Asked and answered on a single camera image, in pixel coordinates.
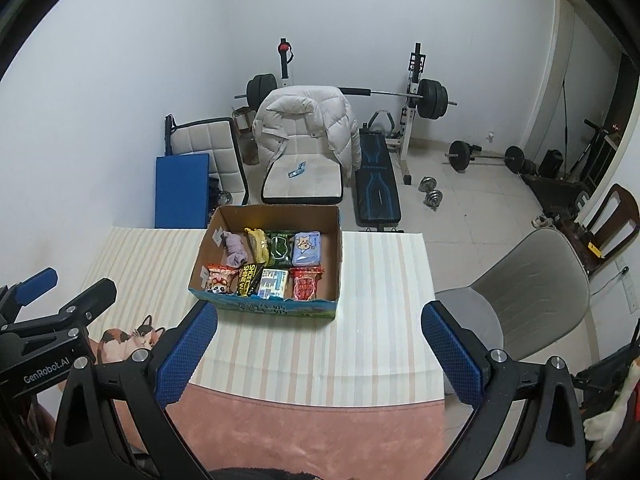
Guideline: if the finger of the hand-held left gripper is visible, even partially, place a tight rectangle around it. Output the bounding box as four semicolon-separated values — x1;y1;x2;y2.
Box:
0;267;59;313
52;277;119;333

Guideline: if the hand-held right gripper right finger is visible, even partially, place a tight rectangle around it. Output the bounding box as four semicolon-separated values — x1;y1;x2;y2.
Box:
421;301;588;480

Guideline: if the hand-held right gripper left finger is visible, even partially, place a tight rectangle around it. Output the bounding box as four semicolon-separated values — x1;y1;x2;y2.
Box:
50;302;219;480

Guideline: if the red panda snack packet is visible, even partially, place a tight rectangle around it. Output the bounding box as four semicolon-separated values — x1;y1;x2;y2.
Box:
206;263;240;295

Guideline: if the black wipes packet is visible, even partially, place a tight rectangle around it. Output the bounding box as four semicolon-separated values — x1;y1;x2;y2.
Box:
234;261;265;297

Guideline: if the white and blue tissue pack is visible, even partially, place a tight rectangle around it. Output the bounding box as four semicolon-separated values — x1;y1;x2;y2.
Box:
257;267;291;301

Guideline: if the purple sock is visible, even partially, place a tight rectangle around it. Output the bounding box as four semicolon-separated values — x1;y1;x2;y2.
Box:
222;231;249;267

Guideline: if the yellow snack packet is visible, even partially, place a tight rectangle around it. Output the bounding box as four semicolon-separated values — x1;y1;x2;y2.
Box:
244;228;270;263

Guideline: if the green snack packet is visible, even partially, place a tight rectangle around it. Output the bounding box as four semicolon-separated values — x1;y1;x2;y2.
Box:
265;230;295;268

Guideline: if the cardboard box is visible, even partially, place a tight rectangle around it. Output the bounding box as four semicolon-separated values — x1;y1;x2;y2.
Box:
187;204;343;322

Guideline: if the grey shell chair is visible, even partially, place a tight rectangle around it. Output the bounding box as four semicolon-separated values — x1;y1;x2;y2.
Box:
434;227;592;406

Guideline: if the blue folded mat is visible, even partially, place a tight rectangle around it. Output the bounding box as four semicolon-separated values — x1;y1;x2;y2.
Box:
154;154;211;229

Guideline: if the person's black fleece clothing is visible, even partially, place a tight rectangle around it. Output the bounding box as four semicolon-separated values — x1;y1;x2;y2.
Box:
210;469;351;480

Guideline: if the white goose plush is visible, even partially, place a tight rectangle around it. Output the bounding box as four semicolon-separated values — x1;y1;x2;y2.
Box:
582;357;640;463

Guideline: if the black and blue weight bench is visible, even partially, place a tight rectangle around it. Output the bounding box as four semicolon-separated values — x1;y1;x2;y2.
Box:
354;110;405;233

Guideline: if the white padded folding chair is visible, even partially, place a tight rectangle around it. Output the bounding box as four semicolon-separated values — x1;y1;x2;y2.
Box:
164;115;249;206

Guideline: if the short barbell with black plates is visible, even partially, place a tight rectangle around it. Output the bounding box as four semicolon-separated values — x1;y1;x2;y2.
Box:
444;140;525;175

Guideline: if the beige upholstered chair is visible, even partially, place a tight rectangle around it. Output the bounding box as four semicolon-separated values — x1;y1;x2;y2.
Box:
260;135;346;206

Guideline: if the black speaker box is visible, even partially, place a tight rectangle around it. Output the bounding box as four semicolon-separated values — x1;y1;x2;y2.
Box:
540;149;565;178

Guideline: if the dark wooden chair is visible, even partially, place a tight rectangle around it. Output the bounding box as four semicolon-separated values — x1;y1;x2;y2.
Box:
582;183;640;276

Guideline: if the white barbell rack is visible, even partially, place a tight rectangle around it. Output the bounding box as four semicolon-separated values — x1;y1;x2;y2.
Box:
277;37;426;186

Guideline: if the black folded exercise equipment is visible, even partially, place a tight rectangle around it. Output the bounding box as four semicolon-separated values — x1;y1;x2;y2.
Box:
565;119;608;186

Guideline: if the long barbell with black plates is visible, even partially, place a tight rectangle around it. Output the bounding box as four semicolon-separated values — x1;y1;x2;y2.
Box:
234;73;458;121

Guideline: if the white puffer jacket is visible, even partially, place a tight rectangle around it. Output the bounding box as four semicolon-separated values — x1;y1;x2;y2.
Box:
252;86;362;181

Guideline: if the black power cable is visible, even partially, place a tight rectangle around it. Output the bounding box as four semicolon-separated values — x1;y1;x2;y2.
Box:
590;265;632;293

